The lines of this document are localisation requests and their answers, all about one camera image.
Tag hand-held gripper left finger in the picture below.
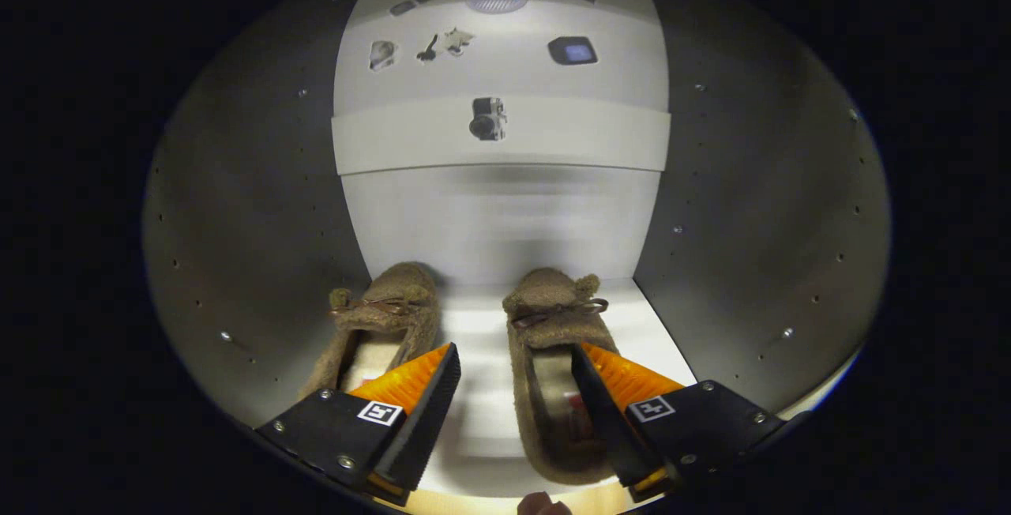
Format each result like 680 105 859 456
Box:
254 341 463 508

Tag brown fuzzy shoe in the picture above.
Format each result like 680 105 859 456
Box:
299 262 440 401
502 266 633 486

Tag dark grey shoe cabinet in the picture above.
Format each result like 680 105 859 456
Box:
142 0 893 500

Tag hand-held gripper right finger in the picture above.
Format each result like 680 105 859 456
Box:
570 341 787 504

